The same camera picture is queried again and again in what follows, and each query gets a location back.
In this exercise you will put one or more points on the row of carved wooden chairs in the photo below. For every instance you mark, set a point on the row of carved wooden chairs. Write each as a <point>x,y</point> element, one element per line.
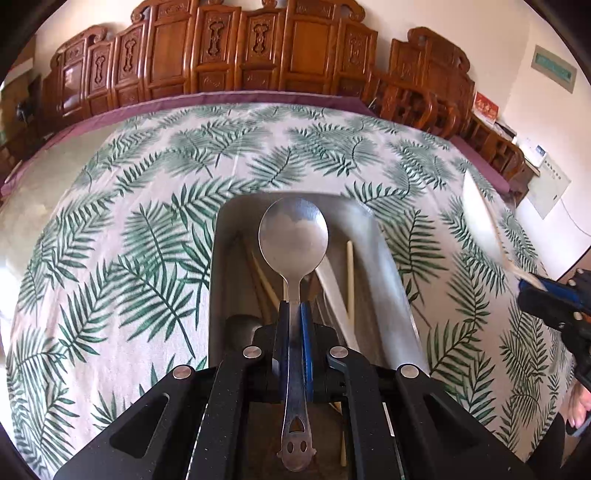
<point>277,50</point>

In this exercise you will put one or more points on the white wall panel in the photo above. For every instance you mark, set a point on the white wall panel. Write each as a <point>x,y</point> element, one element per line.
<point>549,187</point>

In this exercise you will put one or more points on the leaf print tablecloth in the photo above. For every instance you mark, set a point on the leaf print tablecloth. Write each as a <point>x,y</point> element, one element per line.
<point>152,221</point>

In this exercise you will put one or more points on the red printed card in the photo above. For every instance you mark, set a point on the red printed card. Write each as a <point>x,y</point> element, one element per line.
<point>487,107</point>

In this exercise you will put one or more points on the green wall plaque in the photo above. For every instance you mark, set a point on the green wall plaque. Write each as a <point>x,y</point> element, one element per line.
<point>554,69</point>

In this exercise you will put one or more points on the light wooden chopstick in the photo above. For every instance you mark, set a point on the light wooden chopstick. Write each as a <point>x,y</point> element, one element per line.
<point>350,277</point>
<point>265,282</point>

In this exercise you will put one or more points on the person's right hand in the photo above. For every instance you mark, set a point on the person's right hand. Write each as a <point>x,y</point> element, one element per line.
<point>581,406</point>

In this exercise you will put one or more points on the grey rectangular container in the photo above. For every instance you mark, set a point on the grey rectangular container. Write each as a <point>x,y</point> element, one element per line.
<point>369,240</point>

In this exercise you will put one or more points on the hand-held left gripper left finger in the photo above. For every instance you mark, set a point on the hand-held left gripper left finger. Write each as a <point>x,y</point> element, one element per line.
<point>279,341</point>

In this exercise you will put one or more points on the person's dark trousers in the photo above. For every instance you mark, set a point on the person's dark trousers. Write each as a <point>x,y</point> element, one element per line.
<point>549,452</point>

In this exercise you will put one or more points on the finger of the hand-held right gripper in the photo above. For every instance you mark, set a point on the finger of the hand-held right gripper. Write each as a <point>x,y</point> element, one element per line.
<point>549,314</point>
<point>549,291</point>

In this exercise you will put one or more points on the metal spoon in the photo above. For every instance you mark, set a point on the metal spoon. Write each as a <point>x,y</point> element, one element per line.
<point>293,235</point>

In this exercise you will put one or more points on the brown wooden chopstick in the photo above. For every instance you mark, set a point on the brown wooden chopstick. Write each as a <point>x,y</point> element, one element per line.
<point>255,281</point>

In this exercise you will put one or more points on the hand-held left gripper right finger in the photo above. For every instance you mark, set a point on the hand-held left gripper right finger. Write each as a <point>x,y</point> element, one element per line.
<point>305,350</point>

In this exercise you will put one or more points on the white wall device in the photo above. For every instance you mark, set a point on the white wall device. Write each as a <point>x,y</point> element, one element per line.
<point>533,152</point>

